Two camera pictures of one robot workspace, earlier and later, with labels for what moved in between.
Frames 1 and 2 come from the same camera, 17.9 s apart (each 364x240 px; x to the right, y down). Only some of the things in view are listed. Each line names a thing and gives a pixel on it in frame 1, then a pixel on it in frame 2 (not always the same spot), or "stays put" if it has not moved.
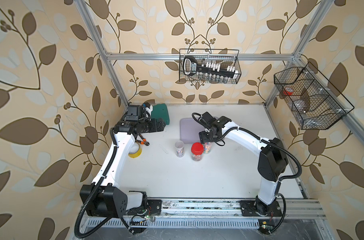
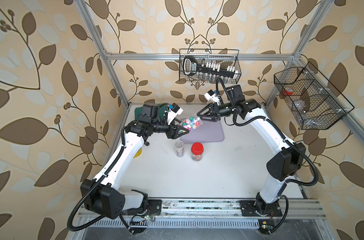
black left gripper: x=153 y=127 to x=175 y=135
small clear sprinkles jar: x=179 y=148 stays put
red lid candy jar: x=197 y=150 stays put
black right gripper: x=203 y=138 to x=214 y=118
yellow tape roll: x=137 y=154 stays put
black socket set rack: x=213 y=72 stays put
